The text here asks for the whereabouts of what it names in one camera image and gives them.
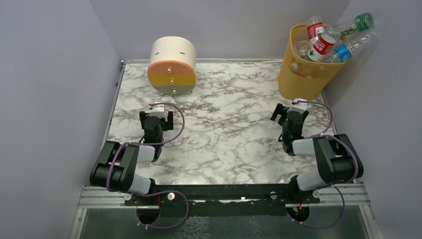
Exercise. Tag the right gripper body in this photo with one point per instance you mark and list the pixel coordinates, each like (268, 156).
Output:
(278, 112)

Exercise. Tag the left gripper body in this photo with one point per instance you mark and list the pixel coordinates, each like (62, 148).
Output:
(144, 118)

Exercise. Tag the red white label bottle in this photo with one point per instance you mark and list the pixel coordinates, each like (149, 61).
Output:
(322, 46)

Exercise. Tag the clear bottle red cap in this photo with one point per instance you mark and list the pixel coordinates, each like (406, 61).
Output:
(301, 48)

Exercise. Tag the blue label water bottle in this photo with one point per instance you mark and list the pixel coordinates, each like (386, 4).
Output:
(346, 51)

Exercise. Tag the red label clear bottle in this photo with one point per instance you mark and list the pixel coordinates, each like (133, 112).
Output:
(315, 28)

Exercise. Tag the green tinted plastic bottle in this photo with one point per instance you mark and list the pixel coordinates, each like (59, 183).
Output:
(358, 24)

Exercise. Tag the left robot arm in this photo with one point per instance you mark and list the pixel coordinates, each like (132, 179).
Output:
(115, 165)

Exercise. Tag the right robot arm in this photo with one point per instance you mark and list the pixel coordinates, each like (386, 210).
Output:
(336, 158)

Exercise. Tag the yellow mesh plastic bin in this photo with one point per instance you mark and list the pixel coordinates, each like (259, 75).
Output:
(299, 78)

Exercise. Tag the cream and orange cylinder box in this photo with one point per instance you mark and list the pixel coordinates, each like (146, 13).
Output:
(172, 66)

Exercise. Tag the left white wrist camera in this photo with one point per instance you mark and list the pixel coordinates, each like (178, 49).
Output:
(157, 109)

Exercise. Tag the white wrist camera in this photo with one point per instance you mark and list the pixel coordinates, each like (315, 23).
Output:
(157, 109)
(298, 105)

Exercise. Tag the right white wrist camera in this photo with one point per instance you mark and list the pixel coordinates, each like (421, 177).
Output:
(298, 105)

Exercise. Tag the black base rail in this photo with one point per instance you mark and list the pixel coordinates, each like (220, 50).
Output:
(203, 200)

